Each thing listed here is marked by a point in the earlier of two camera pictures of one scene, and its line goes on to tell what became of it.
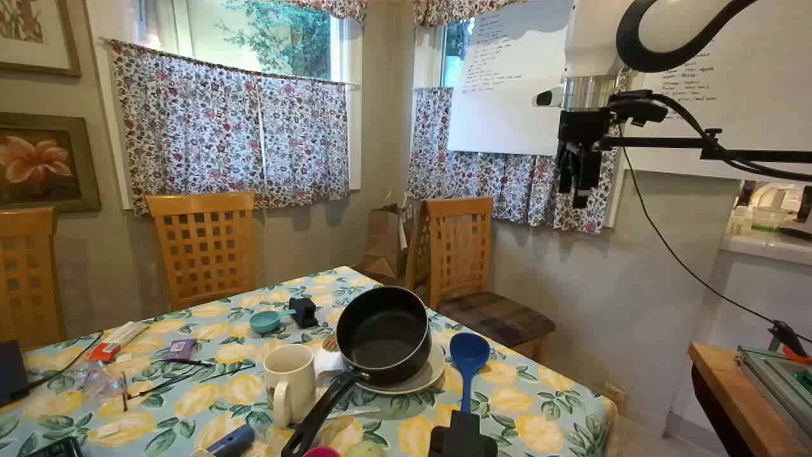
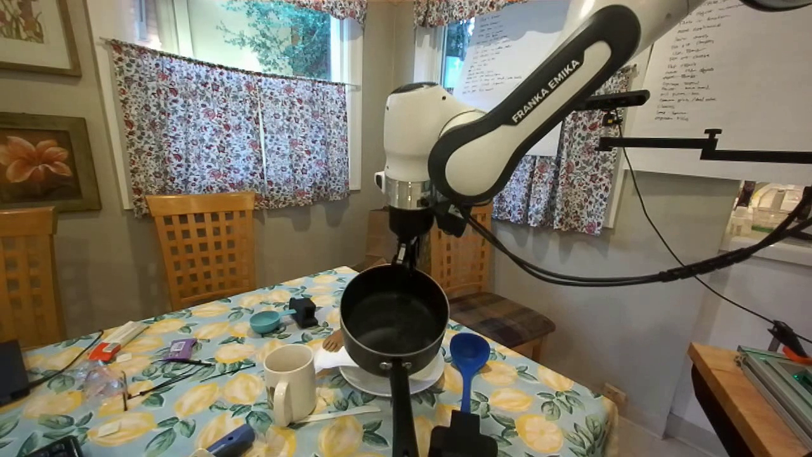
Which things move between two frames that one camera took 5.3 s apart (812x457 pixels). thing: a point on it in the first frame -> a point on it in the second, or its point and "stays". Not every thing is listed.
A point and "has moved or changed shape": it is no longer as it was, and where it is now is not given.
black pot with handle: x=383 y=335 has moved or changed shape
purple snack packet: x=179 y=349 stays
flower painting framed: x=46 y=163 stays
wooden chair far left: x=29 y=277 stays
